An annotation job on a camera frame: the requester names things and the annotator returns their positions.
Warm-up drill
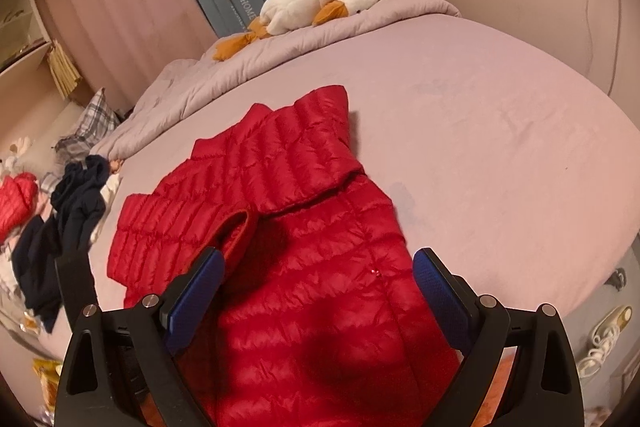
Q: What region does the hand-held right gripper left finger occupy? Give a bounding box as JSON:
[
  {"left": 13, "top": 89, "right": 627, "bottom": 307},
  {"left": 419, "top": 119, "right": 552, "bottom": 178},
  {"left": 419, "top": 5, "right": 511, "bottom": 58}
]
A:
[{"left": 54, "top": 247, "right": 226, "bottom": 427}]

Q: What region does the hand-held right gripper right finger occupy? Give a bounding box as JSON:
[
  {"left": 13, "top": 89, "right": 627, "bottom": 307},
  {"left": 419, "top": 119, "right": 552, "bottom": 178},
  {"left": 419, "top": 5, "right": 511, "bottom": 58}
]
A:
[{"left": 412, "top": 248, "right": 585, "bottom": 427}]

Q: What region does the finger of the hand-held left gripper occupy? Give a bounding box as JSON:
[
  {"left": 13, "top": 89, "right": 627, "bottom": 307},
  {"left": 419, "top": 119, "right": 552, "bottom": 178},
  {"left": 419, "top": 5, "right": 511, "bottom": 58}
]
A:
[{"left": 54, "top": 252, "right": 98, "bottom": 323}]

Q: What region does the red down jacket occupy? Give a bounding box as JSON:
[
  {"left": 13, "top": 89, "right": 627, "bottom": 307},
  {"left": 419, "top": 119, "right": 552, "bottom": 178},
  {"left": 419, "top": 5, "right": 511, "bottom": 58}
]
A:
[
  {"left": 0, "top": 172, "right": 40, "bottom": 244},
  {"left": 107, "top": 84, "right": 463, "bottom": 427}
]

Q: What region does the dark navy clothes pile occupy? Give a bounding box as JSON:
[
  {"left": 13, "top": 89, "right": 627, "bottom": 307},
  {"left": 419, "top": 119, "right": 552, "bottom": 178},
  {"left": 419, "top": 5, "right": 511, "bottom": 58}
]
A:
[{"left": 0, "top": 172, "right": 123, "bottom": 338}]

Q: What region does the dark navy garment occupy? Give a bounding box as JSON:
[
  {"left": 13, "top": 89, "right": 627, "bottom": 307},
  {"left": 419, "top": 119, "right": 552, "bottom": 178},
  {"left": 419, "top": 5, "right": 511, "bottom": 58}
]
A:
[{"left": 11, "top": 217, "right": 66, "bottom": 333}]

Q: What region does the navy hooded garment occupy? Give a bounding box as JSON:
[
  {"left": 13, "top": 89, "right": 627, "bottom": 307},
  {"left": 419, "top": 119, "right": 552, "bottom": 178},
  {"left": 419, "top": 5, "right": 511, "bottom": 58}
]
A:
[{"left": 51, "top": 155, "right": 112, "bottom": 258}]

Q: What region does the folded red down jacket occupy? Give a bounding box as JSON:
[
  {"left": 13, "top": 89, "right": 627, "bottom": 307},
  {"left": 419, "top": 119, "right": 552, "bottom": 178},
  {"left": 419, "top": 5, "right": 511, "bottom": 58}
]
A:
[{"left": 0, "top": 172, "right": 40, "bottom": 244}]

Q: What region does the yellow packet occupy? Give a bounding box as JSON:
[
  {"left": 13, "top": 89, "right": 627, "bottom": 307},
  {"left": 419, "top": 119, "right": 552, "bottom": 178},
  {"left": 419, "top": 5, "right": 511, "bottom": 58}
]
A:
[{"left": 32, "top": 357, "right": 65, "bottom": 410}]

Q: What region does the beige pillow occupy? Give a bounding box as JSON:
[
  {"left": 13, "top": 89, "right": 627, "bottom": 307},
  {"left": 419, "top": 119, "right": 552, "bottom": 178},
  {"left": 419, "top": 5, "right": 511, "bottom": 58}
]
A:
[{"left": 20, "top": 102, "right": 86, "bottom": 178}]

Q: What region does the cream plush toy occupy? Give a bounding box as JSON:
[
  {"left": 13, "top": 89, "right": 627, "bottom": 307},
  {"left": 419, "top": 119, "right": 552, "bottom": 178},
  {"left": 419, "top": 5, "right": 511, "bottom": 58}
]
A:
[{"left": 7, "top": 134, "right": 32, "bottom": 168}]

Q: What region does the bed with pink sheet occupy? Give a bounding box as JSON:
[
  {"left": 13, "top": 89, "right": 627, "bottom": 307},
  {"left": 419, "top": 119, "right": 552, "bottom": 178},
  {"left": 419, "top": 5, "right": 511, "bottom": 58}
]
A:
[{"left": 35, "top": 14, "right": 640, "bottom": 427}]

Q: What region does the yellow tasselled cloth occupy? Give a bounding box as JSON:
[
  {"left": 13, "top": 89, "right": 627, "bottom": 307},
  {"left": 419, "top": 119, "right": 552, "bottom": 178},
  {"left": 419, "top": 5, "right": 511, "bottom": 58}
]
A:
[{"left": 47, "top": 41, "right": 82, "bottom": 98}]

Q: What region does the grey quilt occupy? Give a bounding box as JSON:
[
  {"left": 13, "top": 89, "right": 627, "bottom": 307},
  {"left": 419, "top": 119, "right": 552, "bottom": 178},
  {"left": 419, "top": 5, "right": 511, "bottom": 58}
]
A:
[{"left": 90, "top": 0, "right": 462, "bottom": 162}]

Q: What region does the white shelf unit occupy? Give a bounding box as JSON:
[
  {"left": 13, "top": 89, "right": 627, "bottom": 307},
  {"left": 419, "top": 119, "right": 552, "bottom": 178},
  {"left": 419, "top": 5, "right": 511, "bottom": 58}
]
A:
[{"left": 0, "top": 0, "right": 56, "bottom": 78}]

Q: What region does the pink curtain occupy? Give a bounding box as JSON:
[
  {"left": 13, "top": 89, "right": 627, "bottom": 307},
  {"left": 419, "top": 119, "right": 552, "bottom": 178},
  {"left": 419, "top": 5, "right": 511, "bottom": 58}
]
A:
[{"left": 30, "top": 0, "right": 221, "bottom": 108}]

